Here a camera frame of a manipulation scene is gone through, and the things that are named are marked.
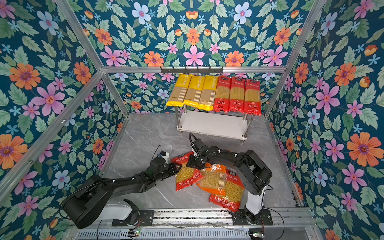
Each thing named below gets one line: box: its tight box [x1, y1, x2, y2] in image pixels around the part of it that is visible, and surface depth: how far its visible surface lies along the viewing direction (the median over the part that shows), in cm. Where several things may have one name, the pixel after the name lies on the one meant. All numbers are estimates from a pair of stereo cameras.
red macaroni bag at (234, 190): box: [209, 168, 245, 212], surface depth 79 cm
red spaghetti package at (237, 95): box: [229, 77, 246, 113], surface depth 80 cm
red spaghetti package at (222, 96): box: [213, 76, 231, 113], surface depth 80 cm
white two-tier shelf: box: [174, 106, 255, 143], surface depth 109 cm
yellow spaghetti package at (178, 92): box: [166, 73, 192, 107], surface depth 82 cm
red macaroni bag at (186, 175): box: [171, 151, 204, 192], surface depth 85 cm
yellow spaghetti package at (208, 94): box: [197, 75, 219, 112], surface depth 81 cm
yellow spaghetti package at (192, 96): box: [183, 75, 206, 108], surface depth 82 cm
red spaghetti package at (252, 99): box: [243, 79, 262, 116], surface depth 78 cm
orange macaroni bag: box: [196, 163, 227, 195], surface depth 84 cm
